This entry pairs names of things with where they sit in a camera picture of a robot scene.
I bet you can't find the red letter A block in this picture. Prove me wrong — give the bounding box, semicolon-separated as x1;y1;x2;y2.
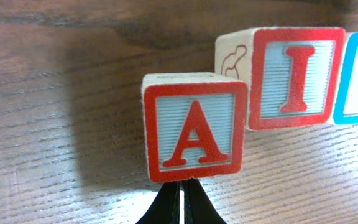
141;72;247;182

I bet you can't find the red letter I block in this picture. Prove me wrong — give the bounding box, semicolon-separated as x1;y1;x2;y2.
214;27;346;131

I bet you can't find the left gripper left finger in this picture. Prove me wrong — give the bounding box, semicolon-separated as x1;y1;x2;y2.
136;182;180;224

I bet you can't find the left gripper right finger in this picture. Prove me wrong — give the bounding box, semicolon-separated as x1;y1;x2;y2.
182;179;226;224

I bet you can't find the blue number 2 block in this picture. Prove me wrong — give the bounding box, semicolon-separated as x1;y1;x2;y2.
328;32;358;125

